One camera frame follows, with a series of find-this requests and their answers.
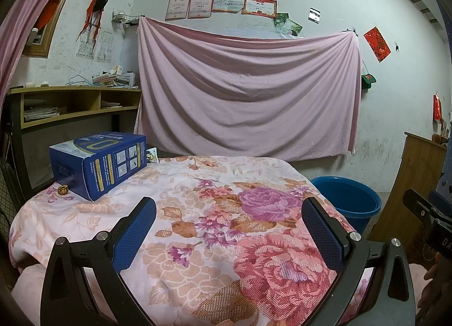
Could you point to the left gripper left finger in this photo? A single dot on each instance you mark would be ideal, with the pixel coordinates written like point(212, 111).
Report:
point(129, 233)

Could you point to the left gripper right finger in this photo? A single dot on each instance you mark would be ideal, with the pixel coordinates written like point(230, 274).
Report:
point(327, 233)

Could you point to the right hand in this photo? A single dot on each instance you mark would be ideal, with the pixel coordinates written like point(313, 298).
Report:
point(438, 279)

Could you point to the blue plastic bucket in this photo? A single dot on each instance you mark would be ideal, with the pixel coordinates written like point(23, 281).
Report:
point(357, 202)

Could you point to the wooden cabinet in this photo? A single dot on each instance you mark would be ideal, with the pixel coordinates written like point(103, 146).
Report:
point(420, 168)

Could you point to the cartoon small packet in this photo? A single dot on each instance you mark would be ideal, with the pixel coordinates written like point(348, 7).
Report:
point(152, 155)

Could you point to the blue cardboard box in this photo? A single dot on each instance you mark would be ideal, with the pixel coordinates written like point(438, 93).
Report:
point(93, 165)

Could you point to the floral pink bed cover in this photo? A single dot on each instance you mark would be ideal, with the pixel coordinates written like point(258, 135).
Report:
point(228, 242)

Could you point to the red hanging bag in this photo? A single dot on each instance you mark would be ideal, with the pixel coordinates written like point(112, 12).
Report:
point(437, 108)

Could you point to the green red hanging pouch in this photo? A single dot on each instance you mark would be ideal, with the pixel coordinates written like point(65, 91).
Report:
point(367, 78)

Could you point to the stack of books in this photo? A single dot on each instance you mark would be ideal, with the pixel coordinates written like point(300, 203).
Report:
point(115, 77)

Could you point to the red black hanging tassel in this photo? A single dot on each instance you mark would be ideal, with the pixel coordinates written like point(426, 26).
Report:
point(94, 14)

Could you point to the pink window curtain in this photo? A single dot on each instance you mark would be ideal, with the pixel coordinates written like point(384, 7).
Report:
point(14, 34)

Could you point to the pink hanging wall sheet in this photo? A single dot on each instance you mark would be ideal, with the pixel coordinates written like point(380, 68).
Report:
point(208, 94)

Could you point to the wooden wall shelf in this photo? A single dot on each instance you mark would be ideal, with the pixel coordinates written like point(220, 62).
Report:
point(38, 107)

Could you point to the red paper wall poster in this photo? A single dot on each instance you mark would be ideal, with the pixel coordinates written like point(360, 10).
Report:
point(377, 43)

